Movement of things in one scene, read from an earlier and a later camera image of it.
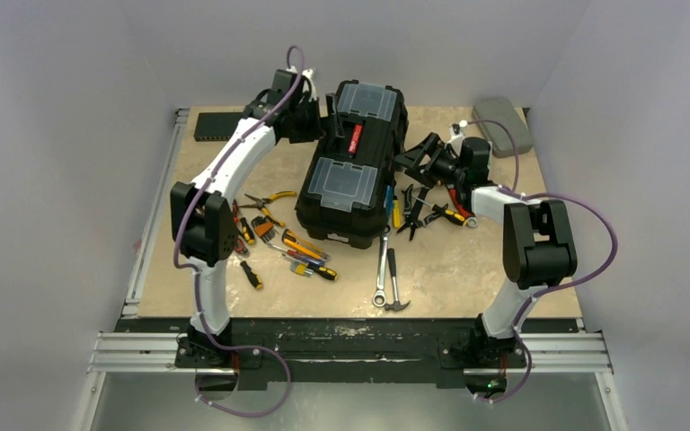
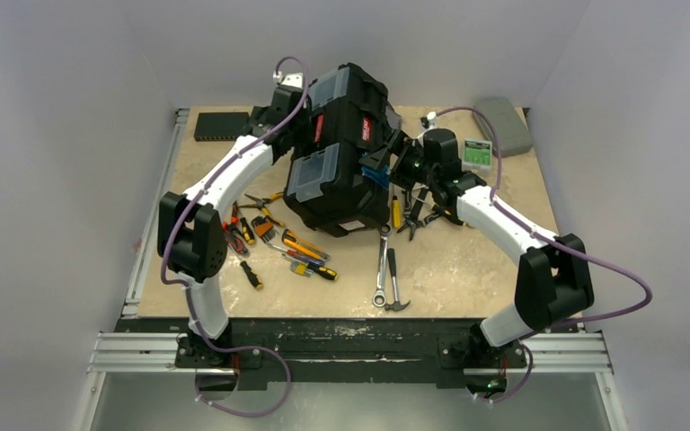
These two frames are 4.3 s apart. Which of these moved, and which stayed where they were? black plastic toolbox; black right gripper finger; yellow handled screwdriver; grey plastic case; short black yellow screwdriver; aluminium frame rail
Moved: black right gripper finger; black plastic toolbox
Stayed: aluminium frame rail; short black yellow screwdriver; grey plastic case; yellow handled screwdriver
